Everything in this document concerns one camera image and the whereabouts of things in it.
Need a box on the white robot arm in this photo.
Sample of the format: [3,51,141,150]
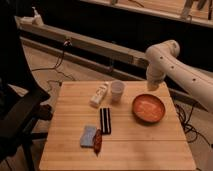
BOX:
[145,40,213,114]

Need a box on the white plastic cup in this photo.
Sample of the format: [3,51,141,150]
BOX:
[110,80,125,102]

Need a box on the white lying bottle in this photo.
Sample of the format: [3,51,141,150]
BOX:
[90,82,109,107]

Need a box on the black white striped block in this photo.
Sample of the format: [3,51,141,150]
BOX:
[100,108,111,135]

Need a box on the wooden square table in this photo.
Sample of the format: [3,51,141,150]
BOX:
[39,81,196,171]

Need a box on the orange round bowl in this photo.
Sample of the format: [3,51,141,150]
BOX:
[132,94,166,123]

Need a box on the brown red oblong object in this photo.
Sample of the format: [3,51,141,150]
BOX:
[93,129,102,155]

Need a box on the blue grey sponge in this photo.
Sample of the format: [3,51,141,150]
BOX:
[80,125,97,147]

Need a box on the black office chair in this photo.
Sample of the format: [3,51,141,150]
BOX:
[0,0,52,171]

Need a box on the white pump dispenser bottle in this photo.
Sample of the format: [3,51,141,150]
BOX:
[33,7,44,26]

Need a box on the black cable left floor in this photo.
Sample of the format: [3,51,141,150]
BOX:
[31,38,77,94]

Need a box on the black cable floor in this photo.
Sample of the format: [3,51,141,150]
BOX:
[31,38,77,94]
[174,101,213,151]

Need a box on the black cable right floor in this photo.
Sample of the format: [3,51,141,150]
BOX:
[174,101,213,151]

